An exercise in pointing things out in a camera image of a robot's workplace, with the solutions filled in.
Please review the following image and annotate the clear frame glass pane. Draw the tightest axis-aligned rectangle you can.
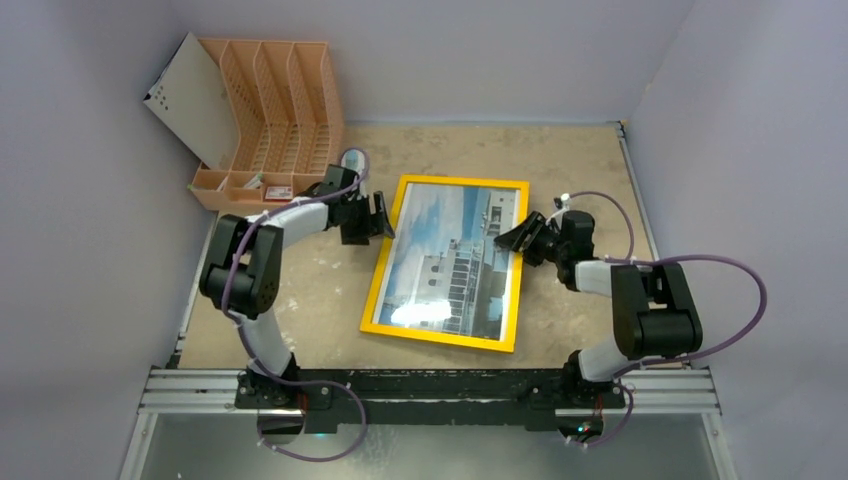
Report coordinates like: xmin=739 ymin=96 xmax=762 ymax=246
xmin=374 ymin=184 xmax=519 ymax=342

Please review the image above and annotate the white perforated paper sheet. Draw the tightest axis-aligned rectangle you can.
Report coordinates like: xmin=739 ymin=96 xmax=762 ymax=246
xmin=143 ymin=33 xmax=239 ymax=170

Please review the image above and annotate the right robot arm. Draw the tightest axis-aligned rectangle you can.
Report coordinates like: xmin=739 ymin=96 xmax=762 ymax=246
xmin=494 ymin=210 xmax=703 ymax=407

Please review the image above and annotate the green white pen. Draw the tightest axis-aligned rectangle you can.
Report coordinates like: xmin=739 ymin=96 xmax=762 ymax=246
xmin=243 ymin=173 xmax=263 ymax=190

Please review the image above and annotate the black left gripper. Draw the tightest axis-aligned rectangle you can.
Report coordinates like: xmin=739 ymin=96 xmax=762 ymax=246
xmin=340 ymin=193 xmax=392 ymax=246

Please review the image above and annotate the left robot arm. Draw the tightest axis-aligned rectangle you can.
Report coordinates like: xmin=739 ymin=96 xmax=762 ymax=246
xmin=198 ymin=165 xmax=395 ymax=409

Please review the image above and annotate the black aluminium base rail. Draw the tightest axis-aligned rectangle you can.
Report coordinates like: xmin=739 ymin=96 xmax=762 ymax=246
xmin=139 ymin=368 xmax=721 ymax=437

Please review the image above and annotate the orange plastic desk organizer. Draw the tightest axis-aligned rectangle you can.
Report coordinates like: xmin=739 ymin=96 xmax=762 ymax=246
xmin=189 ymin=38 xmax=345 ymax=213

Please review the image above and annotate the yellow wooden picture frame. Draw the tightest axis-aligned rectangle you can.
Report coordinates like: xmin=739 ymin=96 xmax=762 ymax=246
xmin=358 ymin=174 xmax=531 ymax=355

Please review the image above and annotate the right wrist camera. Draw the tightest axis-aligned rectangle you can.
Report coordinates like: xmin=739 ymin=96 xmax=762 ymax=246
xmin=547 ymin=193 xmax=572 ymax=224

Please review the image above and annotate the red white small box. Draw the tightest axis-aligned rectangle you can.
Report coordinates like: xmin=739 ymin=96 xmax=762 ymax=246
xmin=264 ymin=185 xmax=294 ymax=202

